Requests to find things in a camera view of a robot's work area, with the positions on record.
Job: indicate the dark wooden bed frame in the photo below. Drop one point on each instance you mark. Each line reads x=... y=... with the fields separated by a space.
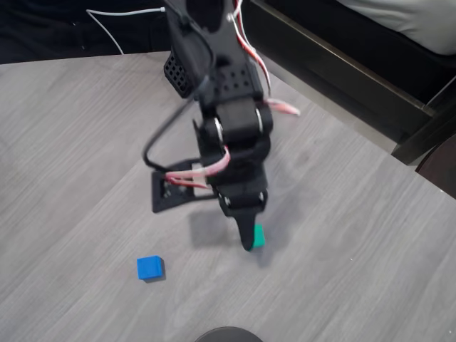
x=356 y=67

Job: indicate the black wrist camera mount frame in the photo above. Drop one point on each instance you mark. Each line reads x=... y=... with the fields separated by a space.
x=160 y=199

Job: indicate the white mattress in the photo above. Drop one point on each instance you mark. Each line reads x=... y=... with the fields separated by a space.
x=409 y=21

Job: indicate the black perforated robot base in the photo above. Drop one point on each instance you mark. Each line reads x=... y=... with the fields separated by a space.
x=175 y=75

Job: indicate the dark round furniture piece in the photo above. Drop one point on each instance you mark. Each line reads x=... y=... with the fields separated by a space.
x=441 y=171

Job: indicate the blue cube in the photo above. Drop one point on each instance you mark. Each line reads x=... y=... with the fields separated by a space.
x=149 y=268

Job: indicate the dark round stand base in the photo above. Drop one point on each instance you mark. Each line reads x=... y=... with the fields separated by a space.
x=228 y=335

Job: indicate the green cube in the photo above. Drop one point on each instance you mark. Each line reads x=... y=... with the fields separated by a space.
x=259 y=237

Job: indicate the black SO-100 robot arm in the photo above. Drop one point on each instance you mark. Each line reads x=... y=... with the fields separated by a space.
x=228 y=89

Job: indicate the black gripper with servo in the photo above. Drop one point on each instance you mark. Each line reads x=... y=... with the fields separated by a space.
x=243 y=206

